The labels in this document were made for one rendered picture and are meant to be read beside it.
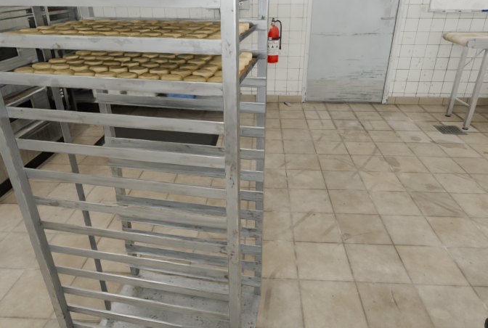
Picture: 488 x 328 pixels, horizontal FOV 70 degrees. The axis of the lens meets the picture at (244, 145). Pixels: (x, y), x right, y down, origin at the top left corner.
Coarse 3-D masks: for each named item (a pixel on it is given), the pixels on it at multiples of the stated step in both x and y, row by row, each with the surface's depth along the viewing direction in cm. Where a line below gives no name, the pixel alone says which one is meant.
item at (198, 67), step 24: (24, 72) 87; (48, 72) 86; (72, 72) 86; (96, 72) 90; (120, 72) 89; (144, 72) 88; (168, 72) 88; (192, 72) 86; (216, 72) 85; (240, 72) 94
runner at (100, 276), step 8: (64, 272) 112; (72, 272) 111; (80, 272) 110; (88, 272) 110; (96, 272) 109; (104, 280) 110; (112, 280) 109; (120, 280) 108; (128, 280) 107; (136, 280) 107; (144, 280) 106; (152, 288) 107; (160, 288) 106; (168, 288) 105; (176, 288) 105; (184, 288) 104; (192, 288) 103; (200, 288) 106; (200, 296) 104; (208, 296) 103; (216, 296) 103; (224, 296) 102
